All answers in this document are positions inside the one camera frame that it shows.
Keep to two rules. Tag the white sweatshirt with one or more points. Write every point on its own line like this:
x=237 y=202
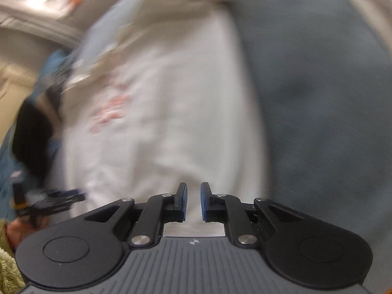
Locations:
x=171 y=113

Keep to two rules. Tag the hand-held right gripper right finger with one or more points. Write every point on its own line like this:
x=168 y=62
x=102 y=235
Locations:
x=204 y=202

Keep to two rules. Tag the black cloth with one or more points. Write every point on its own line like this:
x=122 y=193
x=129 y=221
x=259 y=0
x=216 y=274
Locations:
x=33 y=141

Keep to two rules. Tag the grey bed blanket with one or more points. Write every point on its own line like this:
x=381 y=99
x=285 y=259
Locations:
x=321 y=98

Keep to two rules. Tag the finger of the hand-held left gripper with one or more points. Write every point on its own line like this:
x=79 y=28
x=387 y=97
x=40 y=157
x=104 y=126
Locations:
x=61 y=199

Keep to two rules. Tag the person's left hand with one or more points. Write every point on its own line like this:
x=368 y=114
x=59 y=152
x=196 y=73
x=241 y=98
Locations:
x=18 y=234

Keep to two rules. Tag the person's left forearm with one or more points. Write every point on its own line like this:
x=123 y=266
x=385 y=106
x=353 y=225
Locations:
x=9 y=269

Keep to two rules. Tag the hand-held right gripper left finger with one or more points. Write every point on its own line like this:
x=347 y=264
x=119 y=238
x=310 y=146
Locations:
x=183 y=202

